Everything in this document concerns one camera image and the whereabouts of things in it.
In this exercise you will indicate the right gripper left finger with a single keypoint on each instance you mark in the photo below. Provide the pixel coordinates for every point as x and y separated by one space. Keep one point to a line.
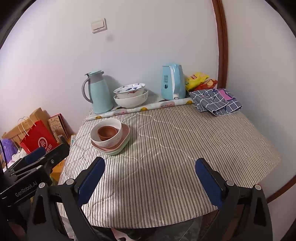
76 192

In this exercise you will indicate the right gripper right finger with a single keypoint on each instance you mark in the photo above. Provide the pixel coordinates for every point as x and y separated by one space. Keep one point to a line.
222 194

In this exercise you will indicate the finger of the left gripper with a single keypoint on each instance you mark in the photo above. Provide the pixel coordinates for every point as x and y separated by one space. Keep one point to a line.
49 160
29 159

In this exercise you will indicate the small brown bowl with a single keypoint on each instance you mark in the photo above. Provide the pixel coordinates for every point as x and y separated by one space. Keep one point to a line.
106 132

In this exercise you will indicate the white round bowl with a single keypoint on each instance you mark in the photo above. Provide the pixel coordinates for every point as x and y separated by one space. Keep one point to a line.
112 141

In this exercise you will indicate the pink square plate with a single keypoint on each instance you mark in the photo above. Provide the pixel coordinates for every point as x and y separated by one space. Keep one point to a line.
125 128

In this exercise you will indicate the red paper shopping bag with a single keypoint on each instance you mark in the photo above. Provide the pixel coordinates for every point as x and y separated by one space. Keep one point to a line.
37 136

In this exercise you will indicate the patterned gift box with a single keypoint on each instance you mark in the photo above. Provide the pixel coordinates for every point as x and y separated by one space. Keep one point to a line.
57 126

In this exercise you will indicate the purple plush item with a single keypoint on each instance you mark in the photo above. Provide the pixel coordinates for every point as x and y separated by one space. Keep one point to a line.
8 149

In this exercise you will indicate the brown paper bag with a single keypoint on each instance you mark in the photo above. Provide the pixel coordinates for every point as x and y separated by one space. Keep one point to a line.
17 134

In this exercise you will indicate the light blue thermos jug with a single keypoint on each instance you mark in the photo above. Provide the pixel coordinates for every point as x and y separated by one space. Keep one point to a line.
95 90

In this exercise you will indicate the striped quilted table cover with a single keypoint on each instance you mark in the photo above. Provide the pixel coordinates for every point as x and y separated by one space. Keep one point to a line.
152 182

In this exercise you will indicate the large white porcelain bowl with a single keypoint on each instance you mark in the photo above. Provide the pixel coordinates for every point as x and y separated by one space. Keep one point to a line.
132 102

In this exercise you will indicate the blue patterned porcelain bowl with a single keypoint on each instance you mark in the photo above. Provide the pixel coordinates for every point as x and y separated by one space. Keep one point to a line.
130 90

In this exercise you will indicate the grey checked folded cloth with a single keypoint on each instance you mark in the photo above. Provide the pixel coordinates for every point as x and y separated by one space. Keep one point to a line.
216 101

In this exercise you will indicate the rolled fruit print mat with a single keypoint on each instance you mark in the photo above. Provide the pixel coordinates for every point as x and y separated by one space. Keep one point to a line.
152 103

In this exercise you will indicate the orange snack bag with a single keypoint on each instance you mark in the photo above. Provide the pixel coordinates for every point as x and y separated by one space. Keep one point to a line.
208 84

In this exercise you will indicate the yellow chips bag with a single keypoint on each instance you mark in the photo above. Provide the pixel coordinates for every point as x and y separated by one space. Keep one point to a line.
195 80

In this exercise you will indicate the light blue electric kettle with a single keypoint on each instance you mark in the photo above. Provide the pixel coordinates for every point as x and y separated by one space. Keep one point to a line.
173 82

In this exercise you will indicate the brown wooden door frame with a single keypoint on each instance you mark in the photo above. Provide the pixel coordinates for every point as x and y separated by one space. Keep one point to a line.
222 36

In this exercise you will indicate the white wall switch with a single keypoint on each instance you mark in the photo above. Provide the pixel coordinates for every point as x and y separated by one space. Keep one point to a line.
98 26

